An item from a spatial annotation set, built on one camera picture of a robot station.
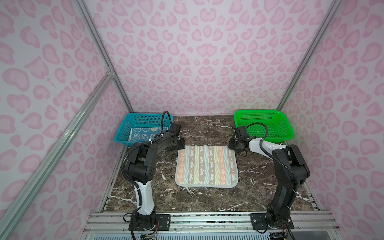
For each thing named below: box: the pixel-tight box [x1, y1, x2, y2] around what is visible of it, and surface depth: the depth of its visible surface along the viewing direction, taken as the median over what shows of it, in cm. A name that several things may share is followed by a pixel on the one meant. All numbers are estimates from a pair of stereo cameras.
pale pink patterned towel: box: [175, 145, 239, 188], surface depth 93 cm
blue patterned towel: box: [128, 127, 169, 142], surface depth 106 cm
